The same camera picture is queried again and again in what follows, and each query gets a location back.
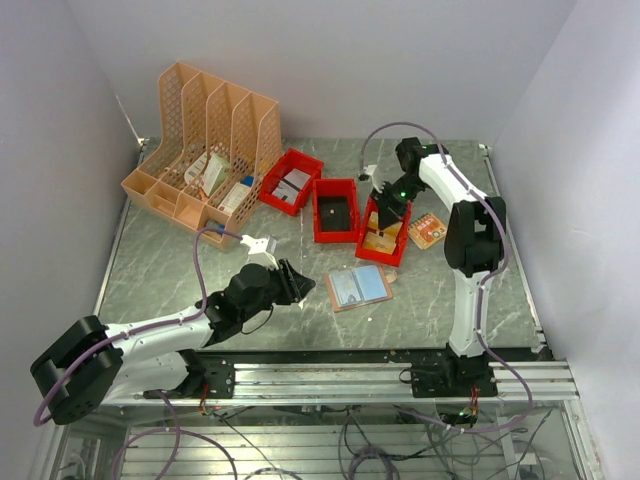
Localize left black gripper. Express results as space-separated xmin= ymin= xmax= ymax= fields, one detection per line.
xmin=240 ymin=257 xmax=316 ymax=322

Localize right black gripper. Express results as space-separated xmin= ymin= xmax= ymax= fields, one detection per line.
xmin=370 ymin=175 xmax=427 ymax=230

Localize gold striped card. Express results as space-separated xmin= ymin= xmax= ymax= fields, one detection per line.
xmin=362 ymin=211 xmax=402 ymax=255

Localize orange patterned card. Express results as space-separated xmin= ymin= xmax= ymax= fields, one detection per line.
xmin=408 ymin=213 xmax=447 ymax=250

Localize red bin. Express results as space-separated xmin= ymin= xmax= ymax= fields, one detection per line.
xmin=355 ymin=199 xmax=411 ymax=267
xmin=259 ymin=148 xmax=324 ymax=217
xmin=312 ymin=178 xmax=360 ymax=244

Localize tan leather card holder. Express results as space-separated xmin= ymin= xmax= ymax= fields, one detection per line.
xmin=325 ymin=265 xmax=393 ymax=312

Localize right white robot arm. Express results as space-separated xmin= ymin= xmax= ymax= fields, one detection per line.
xmin=371 ymin=137 xmax=508 ymax=396

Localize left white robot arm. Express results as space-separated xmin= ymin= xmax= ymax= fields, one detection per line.
xmin=30 ymin=259 xmax=316 ymax=426

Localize grey white boxes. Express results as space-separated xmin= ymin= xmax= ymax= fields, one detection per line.
xmin=272 ymin=169 xmax=311 ymax=203

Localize red white box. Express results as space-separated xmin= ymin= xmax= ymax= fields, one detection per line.
xmin=218 ymin=183 xmax=251 ymax=216

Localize blue capped bottle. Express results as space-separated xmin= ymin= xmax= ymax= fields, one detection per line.
xmin=206 ymin=220 xmax=224 ymax=235

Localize green white box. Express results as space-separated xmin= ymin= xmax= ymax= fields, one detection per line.
xmin=200 ymin=153 xmax=230 ymax=197

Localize white labelled packet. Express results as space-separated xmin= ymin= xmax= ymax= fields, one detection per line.
xmin=183 ymin=153 xmax=208 ymax=184

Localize peach mesh file organizer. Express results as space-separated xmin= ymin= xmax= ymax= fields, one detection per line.
xmin=122 ymin=62 xmax=282 ymax=249

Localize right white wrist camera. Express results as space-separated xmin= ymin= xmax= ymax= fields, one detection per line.
xmin=358 ymin=164 xmax=384 ymax=193

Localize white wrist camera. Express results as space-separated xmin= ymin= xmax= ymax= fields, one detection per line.
xmin=358 ymin=164 xmax=384 ymax=193
xmin=240 ymin=235 xmax=278 ymax=269

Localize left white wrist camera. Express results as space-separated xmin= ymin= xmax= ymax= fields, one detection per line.
xmin=240 ymin=235 xmax=278 ymax=269

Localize tangled floor cables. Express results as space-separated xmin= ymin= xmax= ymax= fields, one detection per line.
xmin=114 ymin=397 xmax=566 ymax=480

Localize aluminium rail frame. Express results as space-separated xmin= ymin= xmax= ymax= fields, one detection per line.
xmin=46 ymin=351 xmax=595 ymax=479

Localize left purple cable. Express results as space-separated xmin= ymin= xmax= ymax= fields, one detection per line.
xmin=32 ymin=227 xmax=246 ymax=480

